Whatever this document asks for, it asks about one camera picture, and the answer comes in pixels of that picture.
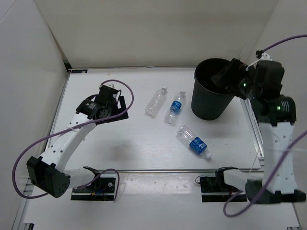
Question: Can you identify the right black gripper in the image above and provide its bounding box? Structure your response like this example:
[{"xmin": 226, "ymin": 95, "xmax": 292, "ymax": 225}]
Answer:
[{"xmin": 210, "ymin": 58, "xmax": 260, "ymax": 100}]

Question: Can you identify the Pocari Sweat clear bottle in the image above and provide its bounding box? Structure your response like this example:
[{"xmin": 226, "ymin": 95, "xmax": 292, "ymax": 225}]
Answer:
[{"xmin": 177, "ymin": 125, "xmax": 212, "ymax": 160}]

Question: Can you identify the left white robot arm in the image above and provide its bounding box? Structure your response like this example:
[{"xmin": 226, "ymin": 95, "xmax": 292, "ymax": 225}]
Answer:
[{"xmin": 26, "ymin": 95, "xmax": 129, "ymax": 198}]

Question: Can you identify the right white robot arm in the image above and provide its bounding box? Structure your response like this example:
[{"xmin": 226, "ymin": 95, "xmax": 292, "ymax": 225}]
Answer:
[{"xmin": 211, "ymin": 58, "xmax": 307, "ymax": 204}]

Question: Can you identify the black plastic trash bin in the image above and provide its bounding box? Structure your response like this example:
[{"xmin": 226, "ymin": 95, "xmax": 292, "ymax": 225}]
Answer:
[{"xmin": 191, "ymin": 58, "xmax": 236, "ymax": 121}]

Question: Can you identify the clear unlabeled plastic bottle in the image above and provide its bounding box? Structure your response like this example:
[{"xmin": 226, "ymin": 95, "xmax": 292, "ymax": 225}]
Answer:
[{"xmin": 145, "ymin": 86, "xmax": 168, "ymax": 118}]

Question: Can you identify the blue label Aquafina bottle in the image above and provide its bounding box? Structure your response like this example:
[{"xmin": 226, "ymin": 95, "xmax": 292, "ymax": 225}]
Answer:
[{"xmin": 165, "ymin": 90, "xmax": 186, "ymax": 124}]

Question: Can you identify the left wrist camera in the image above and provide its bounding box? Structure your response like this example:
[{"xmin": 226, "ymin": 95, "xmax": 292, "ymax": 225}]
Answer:
[{"xmin": 94, "ymin": 84, "xmax": 121, "ymax": 106}]

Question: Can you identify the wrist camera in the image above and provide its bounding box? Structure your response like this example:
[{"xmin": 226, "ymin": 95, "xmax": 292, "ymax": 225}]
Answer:
[
  {"xmin": 253, "ymin": 60, "xmax": 285, "ymax": 98},
  {"xmin": 94, "ymin": 84, "xmax": 121, "ymax": 106}
]

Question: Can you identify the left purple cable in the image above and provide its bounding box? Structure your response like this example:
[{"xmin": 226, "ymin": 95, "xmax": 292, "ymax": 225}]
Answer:
[{"xmin": 12, "ymin": 80, "xmax": 135, "ymax": 201}]

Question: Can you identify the purple cable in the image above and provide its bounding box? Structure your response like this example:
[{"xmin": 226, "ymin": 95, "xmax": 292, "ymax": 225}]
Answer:
[
  {"xmin": 223, "ymin": 34, "xmax": 307, "ymax": 217},
  {"xmin": 12, "ymin": 80, "xmax": 135, "ymax": 201}
]

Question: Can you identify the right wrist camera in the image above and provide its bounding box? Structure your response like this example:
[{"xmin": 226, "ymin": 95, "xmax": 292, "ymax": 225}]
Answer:
[{"xmin": 253, "ymin": 60, "xmax": 285, "ymax": 98}]

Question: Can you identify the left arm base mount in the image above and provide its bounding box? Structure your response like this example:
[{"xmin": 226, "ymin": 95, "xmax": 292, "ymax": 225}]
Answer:
[{"xmin": 71, "ymin": 171, "xmax": 119, "ymax": 201}]

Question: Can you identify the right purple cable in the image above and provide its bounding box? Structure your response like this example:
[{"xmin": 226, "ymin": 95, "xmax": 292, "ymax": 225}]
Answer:
[{"xmin": 223, "ymin": 34, "xmax": 307, "ymax": 217}]

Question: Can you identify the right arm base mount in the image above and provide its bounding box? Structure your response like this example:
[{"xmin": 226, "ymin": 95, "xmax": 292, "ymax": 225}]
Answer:
[{"xmin": 195, "ymin": 175, "xmax": 238, "ymax": 203}]

